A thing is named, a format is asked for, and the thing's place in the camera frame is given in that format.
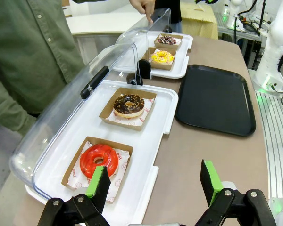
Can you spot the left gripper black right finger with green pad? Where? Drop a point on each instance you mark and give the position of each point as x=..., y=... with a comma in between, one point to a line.
x=211, y=181

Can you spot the person in green shirt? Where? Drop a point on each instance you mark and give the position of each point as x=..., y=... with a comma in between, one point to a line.
x=30, y=54

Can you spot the red glazed donut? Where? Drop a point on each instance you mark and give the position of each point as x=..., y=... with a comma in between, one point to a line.
x=89, y=157

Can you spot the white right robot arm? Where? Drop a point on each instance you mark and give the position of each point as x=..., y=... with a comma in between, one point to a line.
x=276, y=42

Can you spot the person in black clothes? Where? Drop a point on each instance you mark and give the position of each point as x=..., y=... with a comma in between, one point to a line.
x=167, y=10

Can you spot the chocolate donut with nut crumbs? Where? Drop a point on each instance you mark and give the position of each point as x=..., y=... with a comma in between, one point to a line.
x=122, y=103

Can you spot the yellow cloth covered box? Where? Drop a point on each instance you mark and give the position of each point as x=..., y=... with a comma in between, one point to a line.
x=198, y=21

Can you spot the dark donut with coloured sprinkles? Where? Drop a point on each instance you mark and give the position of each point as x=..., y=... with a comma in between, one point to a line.
x=162, y=40

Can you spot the black serving tray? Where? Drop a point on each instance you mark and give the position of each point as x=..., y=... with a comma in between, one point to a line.
x=214, y=101

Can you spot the cardboard tray under yellow donut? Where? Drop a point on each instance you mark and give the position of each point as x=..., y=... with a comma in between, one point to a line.
x=160, y=66

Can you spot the white counter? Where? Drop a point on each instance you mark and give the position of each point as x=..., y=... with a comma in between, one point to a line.
x=101, y=23

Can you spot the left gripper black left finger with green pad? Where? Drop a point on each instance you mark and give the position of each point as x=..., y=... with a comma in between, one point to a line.
x=97, y=188

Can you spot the aluminium profile bench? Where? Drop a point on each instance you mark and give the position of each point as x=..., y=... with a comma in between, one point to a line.
x=276, y=146

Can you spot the yellow glazed sprinkle donut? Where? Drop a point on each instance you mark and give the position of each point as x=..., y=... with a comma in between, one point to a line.
x=155, y=57

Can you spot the cardboard tray under dark donut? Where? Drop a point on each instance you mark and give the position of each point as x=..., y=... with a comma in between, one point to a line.
x=167, y=46

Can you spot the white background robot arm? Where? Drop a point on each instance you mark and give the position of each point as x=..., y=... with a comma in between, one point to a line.
x=234, y=11

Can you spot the white paper liner red print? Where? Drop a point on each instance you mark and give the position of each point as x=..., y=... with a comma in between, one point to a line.
x=121, y=164
x=141, y=118

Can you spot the white display case base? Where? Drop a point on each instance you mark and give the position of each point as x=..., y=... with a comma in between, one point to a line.
x=179, y=63
x=143, y=146

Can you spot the black lid hinge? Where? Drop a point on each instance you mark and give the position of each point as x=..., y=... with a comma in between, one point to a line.
x=168, y=29
x=145, y=68

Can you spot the cardboard tray under red donut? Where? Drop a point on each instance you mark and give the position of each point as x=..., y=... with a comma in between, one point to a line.
x=75, y=169

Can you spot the cardboard tray under chocolate donut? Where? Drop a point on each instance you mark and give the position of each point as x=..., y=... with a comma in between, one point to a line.
x=108, y=113

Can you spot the person's pointing hand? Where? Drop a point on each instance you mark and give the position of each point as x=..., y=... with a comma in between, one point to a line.
x=143, y=7

